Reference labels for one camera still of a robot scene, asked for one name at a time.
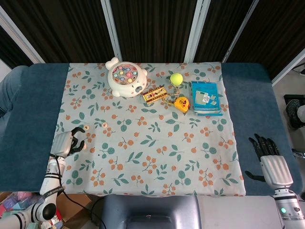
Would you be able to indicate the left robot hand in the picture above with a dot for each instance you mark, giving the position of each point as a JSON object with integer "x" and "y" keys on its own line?
{"x": 62, "y": 144}

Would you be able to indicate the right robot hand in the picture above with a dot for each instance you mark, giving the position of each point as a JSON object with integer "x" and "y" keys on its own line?
{"x": 275, "y": 170}

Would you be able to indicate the wooden chess piece black character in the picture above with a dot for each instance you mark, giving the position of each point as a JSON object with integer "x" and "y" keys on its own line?
{"x": 86, "y": 127}

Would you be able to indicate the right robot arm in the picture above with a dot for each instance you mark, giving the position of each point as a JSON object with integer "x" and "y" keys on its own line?
{"x": 286, "y": 210}

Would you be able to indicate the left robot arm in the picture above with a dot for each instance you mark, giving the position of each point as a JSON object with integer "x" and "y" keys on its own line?
{"x": 51, "y": 183}

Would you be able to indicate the blue velvet table cover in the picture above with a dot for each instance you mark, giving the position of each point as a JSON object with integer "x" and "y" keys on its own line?
{"x": 28, "y": 119}

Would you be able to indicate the black sneaker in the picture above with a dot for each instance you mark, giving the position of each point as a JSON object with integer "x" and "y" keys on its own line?
{"x": 291, "y": 112}

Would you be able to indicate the brown cardboard box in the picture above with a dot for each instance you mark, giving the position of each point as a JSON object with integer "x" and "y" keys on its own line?
{"x": 71, "y": 213}

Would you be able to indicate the colourful small boxes pile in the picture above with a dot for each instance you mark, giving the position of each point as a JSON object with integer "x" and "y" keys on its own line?
{"x": 16, "y": 202}

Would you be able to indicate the person leg in jeans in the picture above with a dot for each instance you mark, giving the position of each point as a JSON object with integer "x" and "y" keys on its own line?
{"x": 9, "y": 90}

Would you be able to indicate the black floor mat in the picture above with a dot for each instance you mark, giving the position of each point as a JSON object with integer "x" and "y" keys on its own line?
{"x": 293, "y": 96}

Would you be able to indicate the floral fruit print tablecloth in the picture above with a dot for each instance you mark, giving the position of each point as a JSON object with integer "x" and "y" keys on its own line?
{"x": 152, "y": 133}

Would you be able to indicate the white seal fishing toy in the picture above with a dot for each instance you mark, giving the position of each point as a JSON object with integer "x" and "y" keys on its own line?
{"x": 126, "y": 76}

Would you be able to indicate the blue flat package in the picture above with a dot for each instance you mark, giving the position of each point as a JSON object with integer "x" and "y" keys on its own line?
{"x": 205, "y": 97}

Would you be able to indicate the yellow red card box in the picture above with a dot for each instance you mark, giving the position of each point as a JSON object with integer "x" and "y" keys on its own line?
{"x": 155, "y": 94}

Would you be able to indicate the grey robot torso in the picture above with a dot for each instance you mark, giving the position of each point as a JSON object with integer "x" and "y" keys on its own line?
{"x": 147, "y": 207}

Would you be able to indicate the yellow tape measure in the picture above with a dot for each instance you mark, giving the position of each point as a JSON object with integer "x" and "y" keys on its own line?
{"x": 181, "y": 103}

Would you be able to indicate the yellow tennis ball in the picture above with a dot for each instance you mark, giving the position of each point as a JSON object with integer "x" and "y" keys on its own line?
{"x": 176, "y": 79}

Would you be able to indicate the dark screen panel white frame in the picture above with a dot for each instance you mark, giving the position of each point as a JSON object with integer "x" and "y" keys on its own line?
{"x": 221, "y": 28}
{"x": 12, "y": 52}
{"x": 155, "y": 28}
{"x": 71, "y": 28}
{"x": 274, "y": 35}

